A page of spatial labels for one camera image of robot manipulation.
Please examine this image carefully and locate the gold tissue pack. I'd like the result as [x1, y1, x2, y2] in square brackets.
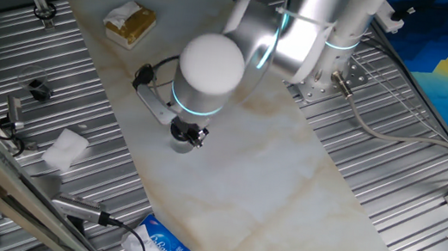
[99, 0, 159, 53]

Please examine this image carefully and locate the thin white cable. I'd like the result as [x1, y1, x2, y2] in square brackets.
[339, 51, 448, 173]

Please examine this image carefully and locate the blue tissue pack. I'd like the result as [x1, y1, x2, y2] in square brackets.
[119, 210, 199, 251]

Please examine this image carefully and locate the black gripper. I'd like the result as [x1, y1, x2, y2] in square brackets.
[168, 116, 212, 150]

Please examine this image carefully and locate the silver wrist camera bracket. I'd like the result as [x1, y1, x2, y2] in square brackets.
[126, 61, 185, 128]

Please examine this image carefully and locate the clear plastic measuring cup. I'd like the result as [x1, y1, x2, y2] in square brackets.
[15, 63, 58, 104]

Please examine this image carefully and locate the clear glass jar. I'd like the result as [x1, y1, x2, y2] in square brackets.
[168, 134, 196, 156]

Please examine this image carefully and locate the aluminium frame beam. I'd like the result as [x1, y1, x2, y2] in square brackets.
[0, 113, 127, 251]

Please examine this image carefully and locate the white power strip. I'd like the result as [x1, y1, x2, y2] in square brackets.
[370, 0, 410, 37]

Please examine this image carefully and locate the silver camera with black cable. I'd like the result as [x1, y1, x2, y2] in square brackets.
[49, 192, 114, 228]

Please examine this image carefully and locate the black camera cable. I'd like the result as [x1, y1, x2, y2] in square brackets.
[102, 216, 151, 251]

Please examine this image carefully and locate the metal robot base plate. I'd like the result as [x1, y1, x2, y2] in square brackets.
[285, 50, 372, 113]

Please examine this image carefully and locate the thick grey cable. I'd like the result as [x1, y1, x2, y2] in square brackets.
[321, 70, 448, 173]

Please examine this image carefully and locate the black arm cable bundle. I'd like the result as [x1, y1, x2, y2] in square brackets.
[148, 51, 182, 94]

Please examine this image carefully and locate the white marble pattern slab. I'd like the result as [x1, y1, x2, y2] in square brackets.
[35, 0, 448, 251]

